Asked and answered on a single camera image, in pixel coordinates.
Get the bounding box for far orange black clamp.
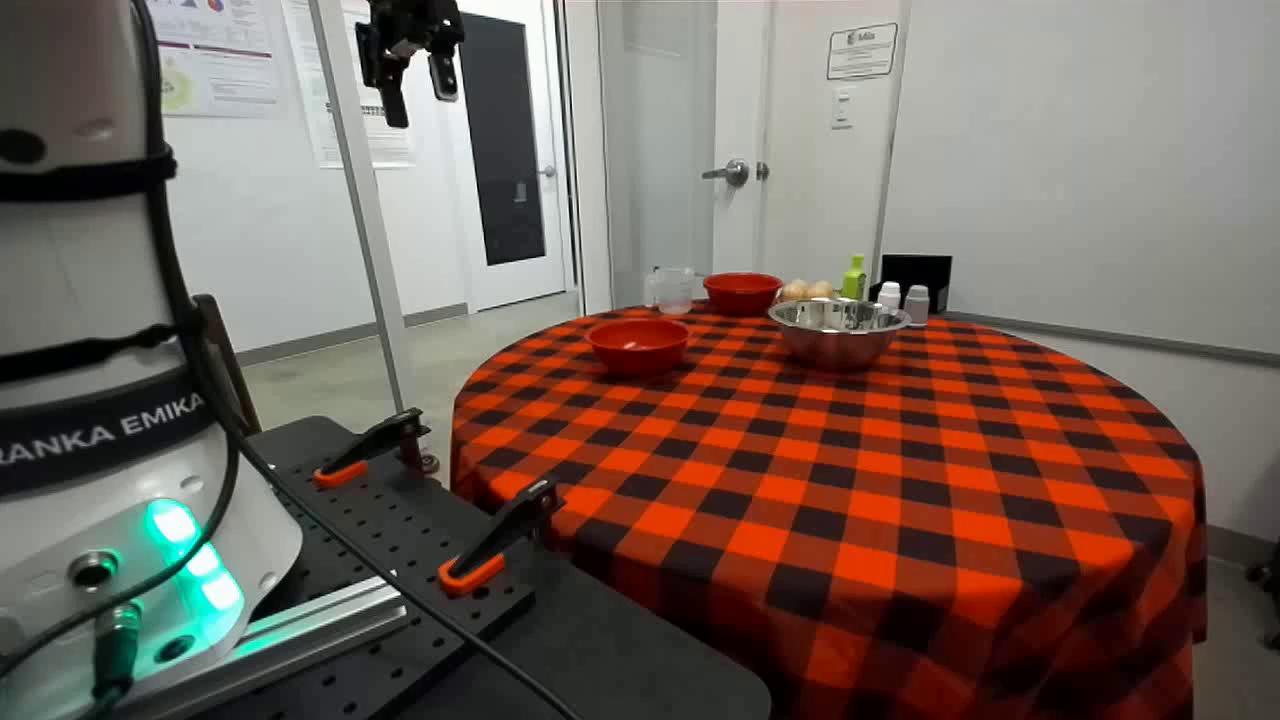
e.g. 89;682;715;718
313;409;433;493

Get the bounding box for orange black plaid tablecloth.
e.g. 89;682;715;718
451;307;1206;720

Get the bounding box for metal bowl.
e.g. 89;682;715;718
768;300;909;371

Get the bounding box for red bowl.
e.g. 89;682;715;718
587;316;689;375
705;273;781;316

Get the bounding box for metal tripod pole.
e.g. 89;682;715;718
306;0;412;411

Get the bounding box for white salt shaker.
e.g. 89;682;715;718
877;281;899;311

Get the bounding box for silver door handle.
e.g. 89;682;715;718
701;159;751;190

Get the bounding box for orange black clamp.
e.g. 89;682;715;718
313;409;433;493
435;482;554;595

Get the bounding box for clear measuring cup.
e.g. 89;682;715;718
644;264;695;316

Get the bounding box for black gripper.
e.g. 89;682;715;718
356;0;462;128

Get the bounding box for far red bowl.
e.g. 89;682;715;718
705;273;781;316

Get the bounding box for clear pepper shaker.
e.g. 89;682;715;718
903;285;928;329

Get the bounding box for near orange black clamp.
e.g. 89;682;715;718
435;482;554;595

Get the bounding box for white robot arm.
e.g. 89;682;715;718
0;0;406;720

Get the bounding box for wall notice sign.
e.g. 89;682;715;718
823;26;899;81

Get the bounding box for near red bowl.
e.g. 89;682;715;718
587;316;689;375

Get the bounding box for black wall holder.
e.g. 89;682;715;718
880;255;953;316

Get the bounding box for green bottle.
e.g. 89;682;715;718
838;255;868;300

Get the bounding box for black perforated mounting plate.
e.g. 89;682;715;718
231;411;773;720

